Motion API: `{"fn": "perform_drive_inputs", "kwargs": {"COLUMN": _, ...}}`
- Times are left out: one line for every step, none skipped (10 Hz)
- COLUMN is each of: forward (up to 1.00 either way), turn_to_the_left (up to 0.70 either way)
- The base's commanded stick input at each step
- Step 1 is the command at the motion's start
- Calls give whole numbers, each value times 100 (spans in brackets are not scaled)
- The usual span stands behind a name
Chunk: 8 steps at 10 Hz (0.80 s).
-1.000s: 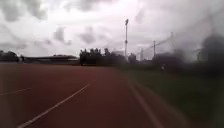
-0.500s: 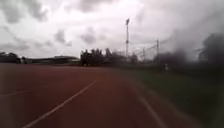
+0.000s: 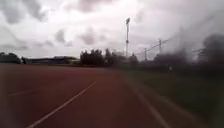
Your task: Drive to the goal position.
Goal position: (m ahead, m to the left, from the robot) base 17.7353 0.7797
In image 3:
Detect row of dark trees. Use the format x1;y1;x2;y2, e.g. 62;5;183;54
79;48;139;68

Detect tall floodlight mast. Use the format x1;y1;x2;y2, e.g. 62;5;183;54
124;17;131;58

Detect red running track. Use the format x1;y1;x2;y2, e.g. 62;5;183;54
0;63;208;128

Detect low long building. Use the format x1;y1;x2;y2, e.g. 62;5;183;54
21;56;80;65

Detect grass strip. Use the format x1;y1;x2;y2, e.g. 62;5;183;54
123;68;224;128

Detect dark bushy trees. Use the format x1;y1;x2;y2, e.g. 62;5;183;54
0;51;22;65

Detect wire fence with poles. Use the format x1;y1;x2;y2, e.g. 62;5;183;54
134;34;224;73

